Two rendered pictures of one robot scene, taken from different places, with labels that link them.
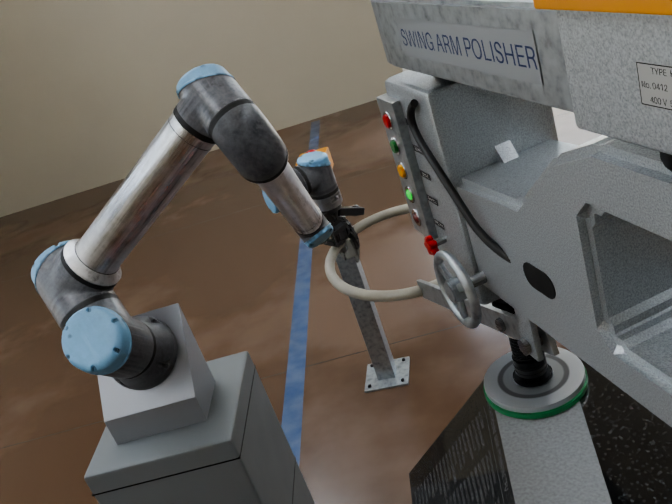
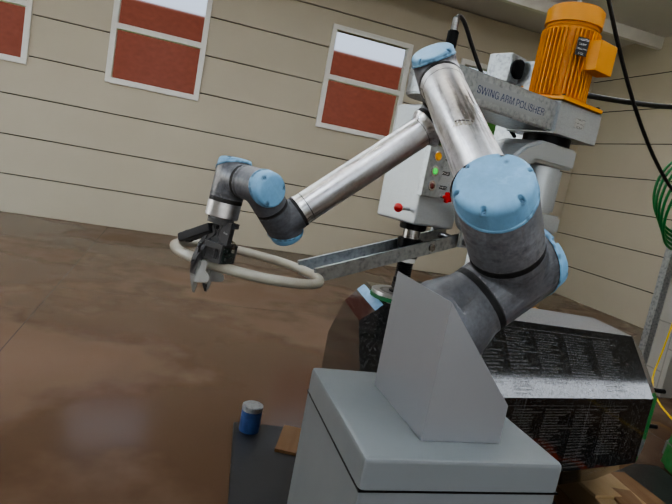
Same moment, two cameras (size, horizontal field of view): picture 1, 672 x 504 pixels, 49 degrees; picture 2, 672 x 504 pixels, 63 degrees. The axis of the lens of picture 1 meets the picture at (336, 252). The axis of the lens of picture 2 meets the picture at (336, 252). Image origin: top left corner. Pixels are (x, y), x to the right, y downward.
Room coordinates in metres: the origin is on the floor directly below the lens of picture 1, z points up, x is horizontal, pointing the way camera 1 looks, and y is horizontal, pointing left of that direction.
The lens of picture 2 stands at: (2.39, 1.46, 1.30)
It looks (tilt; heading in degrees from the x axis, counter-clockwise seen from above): 8 degrees down; 245
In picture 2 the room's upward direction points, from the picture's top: 11 degrees clockwise
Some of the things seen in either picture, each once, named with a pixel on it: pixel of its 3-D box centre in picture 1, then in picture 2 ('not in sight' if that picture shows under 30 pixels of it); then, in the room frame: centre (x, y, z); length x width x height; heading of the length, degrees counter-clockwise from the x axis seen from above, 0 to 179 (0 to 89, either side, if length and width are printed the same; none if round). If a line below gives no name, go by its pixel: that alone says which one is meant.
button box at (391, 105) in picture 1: (409, 167); (435, 155); (1.31, -0.19, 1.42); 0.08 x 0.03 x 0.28; 10
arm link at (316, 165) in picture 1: (317, 174); (231, 179); (2.04, -0.02, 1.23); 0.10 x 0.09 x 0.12; 114
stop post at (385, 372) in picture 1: (352, 272); not in sight; (2.73, -0.04, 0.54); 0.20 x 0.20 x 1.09; 75
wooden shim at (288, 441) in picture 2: not in sight; (289, 439); (1.39, -0.80, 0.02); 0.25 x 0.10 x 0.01; 62
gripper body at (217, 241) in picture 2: (333, 223); (218, 240); (2.05, -0.02, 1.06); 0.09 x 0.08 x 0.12; 130
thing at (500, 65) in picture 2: not in sight; (505, 69); (0.43, -1.04, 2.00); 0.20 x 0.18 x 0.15; 75
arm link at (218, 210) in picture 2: (327, 199); (223, 210); (2.05, -0.03, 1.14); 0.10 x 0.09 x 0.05; 41
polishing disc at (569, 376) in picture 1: (533, 377); (398, 293); (1.26, -0.31, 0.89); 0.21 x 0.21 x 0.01
